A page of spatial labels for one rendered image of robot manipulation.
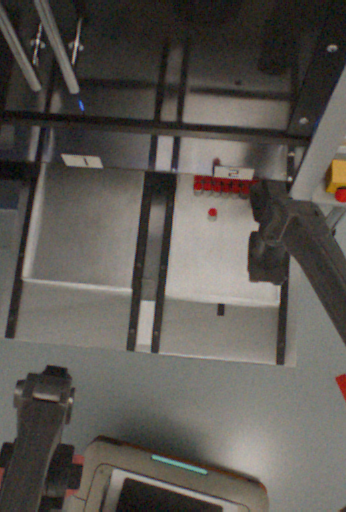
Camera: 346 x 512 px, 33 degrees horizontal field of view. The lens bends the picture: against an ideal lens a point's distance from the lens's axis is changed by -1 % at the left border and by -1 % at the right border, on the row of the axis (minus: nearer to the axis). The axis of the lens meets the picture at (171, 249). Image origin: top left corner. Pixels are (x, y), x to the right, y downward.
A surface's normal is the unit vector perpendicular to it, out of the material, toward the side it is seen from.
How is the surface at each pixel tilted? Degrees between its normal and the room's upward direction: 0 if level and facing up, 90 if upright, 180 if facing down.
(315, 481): 0
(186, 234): 0
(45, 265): 0
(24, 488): 41
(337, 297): 66
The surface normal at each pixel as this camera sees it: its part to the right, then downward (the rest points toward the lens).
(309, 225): 0.25, -0.76
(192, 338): -0.04, -0.25
